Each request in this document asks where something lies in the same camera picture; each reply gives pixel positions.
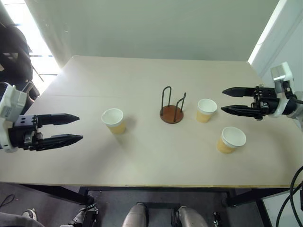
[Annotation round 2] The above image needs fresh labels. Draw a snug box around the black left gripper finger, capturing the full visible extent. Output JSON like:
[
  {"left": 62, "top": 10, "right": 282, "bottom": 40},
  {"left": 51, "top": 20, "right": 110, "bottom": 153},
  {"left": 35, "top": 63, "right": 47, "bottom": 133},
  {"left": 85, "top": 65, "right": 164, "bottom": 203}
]
[
  {"left": 36, "top": 113, "right": 80, "bottom": 126},
  {"left": 35, "top": 134, "right": 84, "bottom": 152}
]

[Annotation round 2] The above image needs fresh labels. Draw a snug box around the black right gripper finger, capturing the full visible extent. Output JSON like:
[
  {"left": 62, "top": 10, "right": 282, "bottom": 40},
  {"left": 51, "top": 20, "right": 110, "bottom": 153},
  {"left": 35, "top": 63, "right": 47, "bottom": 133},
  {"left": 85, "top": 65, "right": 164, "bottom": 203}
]
[
  {"left": 221, "top": 105, "right": 256, "bottom": 118},
  {"left": 222, "top": 87, "right": 256, "bottom": 98}
]

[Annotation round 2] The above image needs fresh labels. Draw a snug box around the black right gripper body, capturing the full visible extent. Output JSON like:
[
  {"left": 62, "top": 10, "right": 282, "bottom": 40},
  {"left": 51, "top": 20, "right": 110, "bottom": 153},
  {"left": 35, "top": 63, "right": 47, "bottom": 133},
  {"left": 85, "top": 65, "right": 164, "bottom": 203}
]
[{"left": 251, "top": 87, "right": 280, "bottom": 120}]

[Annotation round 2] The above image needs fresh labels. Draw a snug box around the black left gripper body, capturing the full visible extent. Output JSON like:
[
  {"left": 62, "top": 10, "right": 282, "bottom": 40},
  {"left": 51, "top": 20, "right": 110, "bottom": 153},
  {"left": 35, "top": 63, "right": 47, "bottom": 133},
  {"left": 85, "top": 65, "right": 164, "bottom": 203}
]
[{"left": 8, "top": 114, "right": 45, "bottom": 152}]

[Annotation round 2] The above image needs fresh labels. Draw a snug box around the yellow paper cup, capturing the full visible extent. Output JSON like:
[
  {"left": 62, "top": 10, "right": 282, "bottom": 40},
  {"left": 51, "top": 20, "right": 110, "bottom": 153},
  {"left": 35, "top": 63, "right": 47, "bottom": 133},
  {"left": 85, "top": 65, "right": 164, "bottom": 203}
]
[
  {"left": 196, "top": 98, "right": 218, "bottom": 123},
  {"left": 216, "top": 126, "right": 247, "bottom": 155},
  {"left": 101, "top": 108, "right": 127, "bottom": 135}
]

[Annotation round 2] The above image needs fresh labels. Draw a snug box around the white sneaker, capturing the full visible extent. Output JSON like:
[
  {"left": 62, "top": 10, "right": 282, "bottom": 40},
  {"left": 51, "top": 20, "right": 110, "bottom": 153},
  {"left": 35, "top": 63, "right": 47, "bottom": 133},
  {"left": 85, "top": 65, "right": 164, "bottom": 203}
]
[{"left": 22, "top": 208, "right": 37, "bottom": 222}]

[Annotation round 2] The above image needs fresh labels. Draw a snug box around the grey rounded shape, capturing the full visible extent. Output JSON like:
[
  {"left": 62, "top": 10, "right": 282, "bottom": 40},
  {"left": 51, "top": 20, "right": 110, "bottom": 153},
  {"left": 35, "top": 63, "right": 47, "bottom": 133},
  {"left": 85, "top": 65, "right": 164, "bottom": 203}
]
[
  {"left": 177, "top": 205, "right": 209, "bottom": 227},
  {"left": 122, "top": 204, "right": 148, "bottom": 227}
]

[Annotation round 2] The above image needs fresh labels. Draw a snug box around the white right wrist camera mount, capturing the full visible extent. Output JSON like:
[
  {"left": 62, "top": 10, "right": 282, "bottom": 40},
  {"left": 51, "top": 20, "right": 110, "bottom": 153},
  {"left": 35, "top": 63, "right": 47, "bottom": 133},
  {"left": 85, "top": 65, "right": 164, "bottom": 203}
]
[{"left": 269, "top": 61, "right": 294, "bottom": 118}]

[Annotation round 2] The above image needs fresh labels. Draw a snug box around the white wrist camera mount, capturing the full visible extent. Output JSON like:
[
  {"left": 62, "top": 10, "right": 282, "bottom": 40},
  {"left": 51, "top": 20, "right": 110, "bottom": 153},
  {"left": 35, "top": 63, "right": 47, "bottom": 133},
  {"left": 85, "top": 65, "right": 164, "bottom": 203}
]
[
  {"left": 269, "top": 61, "right": 294, "bottom": 118},
  {"left": 0, "top": 84, "right": 27, "bottom": 153}
]

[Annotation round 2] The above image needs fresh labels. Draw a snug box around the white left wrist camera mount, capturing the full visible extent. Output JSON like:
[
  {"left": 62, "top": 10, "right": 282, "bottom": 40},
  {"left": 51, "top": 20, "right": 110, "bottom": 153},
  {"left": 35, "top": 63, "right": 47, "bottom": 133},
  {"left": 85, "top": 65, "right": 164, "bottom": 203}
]
[{"left": 0, "top": 84, "right": 27, "bottom": 153}]

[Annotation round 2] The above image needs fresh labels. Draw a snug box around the black table frame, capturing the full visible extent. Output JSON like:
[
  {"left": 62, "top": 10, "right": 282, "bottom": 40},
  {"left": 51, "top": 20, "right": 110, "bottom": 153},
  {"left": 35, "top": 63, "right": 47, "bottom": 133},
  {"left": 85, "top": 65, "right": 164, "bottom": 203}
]
[{"left": 20, "top": 183, "right": 292, "bottom": 209}]

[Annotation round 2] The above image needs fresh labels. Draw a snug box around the thin black floor cable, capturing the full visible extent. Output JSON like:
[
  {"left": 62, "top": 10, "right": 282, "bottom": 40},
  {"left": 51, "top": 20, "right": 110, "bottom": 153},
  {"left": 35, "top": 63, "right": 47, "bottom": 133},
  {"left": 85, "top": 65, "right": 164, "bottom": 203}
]
[{"left": 0, "top": 193, "right": 16, "bottom": 209}]

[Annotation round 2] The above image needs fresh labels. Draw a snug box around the brown wire cup holder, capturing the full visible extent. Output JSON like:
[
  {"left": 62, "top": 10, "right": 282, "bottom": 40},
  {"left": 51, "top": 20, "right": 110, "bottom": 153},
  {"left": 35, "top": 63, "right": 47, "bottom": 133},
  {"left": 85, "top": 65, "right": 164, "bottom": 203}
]
[{"left": 159, "top": 86, "right": 187, "bottom": 124}]

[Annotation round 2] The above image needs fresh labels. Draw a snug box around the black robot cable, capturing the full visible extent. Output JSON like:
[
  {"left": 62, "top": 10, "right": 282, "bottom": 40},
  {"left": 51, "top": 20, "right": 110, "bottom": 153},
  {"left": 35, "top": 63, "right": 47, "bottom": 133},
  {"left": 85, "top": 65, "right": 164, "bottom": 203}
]
[{"left": 275, "top": 165, "right": 303, "bottom": 227}]

